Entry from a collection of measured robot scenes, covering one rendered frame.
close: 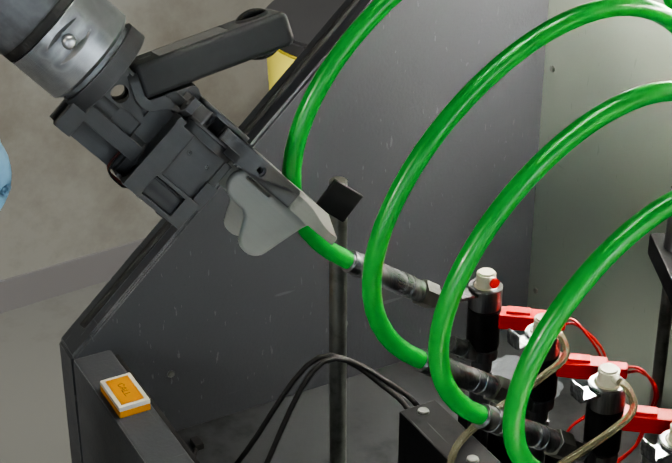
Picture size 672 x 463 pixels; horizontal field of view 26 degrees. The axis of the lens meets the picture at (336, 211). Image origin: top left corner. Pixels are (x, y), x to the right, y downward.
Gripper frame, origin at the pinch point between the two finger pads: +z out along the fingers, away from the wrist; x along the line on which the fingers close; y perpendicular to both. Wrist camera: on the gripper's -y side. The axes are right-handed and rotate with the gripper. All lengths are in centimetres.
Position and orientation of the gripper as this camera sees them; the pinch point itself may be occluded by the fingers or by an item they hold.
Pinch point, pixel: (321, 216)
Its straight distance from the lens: 107.7
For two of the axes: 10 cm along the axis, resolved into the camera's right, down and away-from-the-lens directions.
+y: -6.6, 7.5, 0.1
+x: 2.6, 2.4, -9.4
